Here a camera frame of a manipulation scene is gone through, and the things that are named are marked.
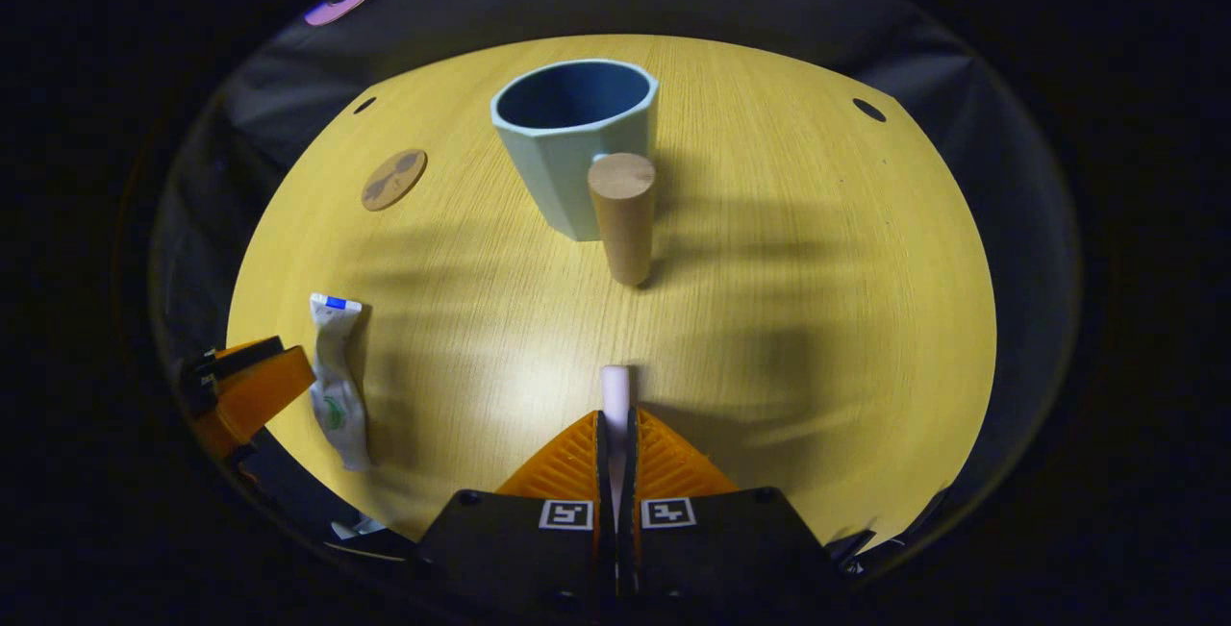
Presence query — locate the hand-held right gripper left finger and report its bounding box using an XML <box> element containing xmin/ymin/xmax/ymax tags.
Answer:
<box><xmin>415</xmin><ymin>410</ymin><xmax>616</xmax><ymax>608</ymax></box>

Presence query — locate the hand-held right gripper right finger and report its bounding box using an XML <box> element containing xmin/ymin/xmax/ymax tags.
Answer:
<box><xmin>615</xmin><ymin>405</ymin><xmax>840</xmax><ymax>608</ymax></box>

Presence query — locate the white toothpaste tube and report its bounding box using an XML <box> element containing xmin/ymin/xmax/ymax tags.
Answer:
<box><xmin>308</xmin><ymin>292</ymin><xmax>372</xmax><ymax>471</ymax></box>

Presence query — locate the pink toothbrush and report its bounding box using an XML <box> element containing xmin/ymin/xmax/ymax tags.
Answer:
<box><xmin>600</xmin><ymin>365</ymin><xmax>632</xmax><ymax>502</ymax></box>

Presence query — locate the round wooden coaster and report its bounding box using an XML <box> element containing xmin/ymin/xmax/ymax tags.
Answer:
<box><xmin>361</xmin><ymin>148</ymin><xmax>429</xmax><ymax>213</ymax></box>

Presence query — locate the blue cup with wooden handle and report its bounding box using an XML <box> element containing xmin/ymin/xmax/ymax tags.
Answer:
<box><xmin>490</xmin><ymin>59</ymin><xmax>661</xmax><ymax>288</ymax></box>

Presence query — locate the black backdrop cloth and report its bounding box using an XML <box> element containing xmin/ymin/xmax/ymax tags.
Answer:
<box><xmin>149</xmin><ymin>0</ymin><xmax>1083</xmax><ymax>569</ymax></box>

